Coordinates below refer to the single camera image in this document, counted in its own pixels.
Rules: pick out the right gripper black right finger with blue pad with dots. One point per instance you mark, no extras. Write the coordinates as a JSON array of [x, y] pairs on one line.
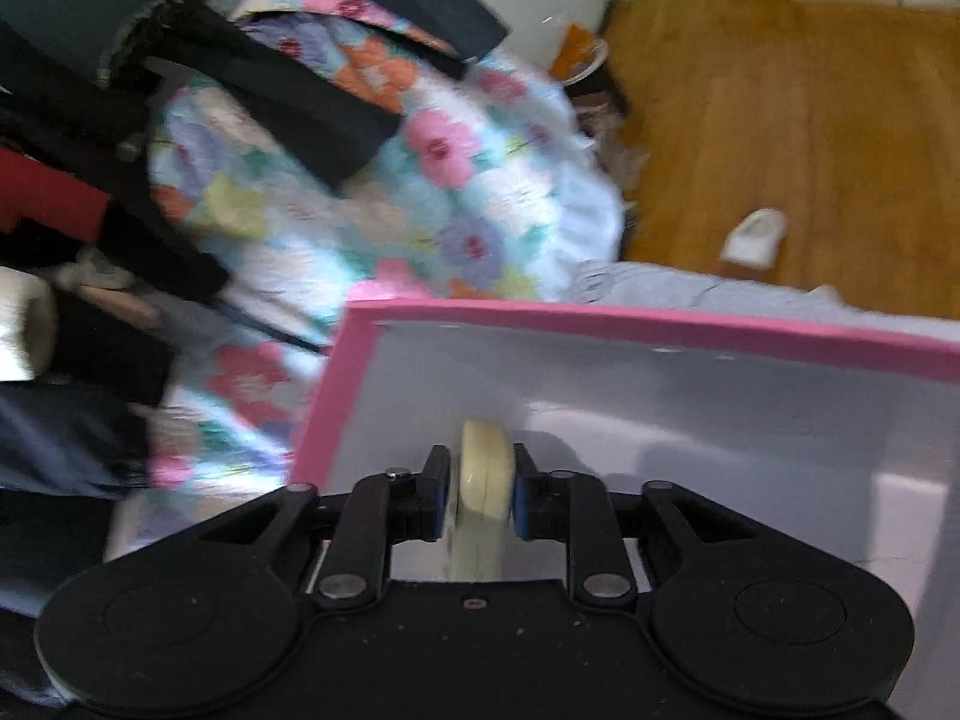
[[575, 510]]

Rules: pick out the white patterned tablecloth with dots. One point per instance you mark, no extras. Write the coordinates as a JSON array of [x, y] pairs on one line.
[[647, 286]]

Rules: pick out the floral quilt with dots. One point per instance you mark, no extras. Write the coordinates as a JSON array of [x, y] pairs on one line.
[[488, 190]]

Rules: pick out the pink storage box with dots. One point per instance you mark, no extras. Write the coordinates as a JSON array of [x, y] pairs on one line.
[[844, 437]]

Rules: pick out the cream remote control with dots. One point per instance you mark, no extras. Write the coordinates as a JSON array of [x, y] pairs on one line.
[[478, 516]]

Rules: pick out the dark hanging clothes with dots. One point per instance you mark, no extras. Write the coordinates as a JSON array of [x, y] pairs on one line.
[[84, 83]]

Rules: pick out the orange bin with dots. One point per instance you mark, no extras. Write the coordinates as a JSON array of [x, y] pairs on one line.
[[580, 54]]

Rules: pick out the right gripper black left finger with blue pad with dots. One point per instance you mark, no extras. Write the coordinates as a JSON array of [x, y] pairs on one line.
[[381, 511]]

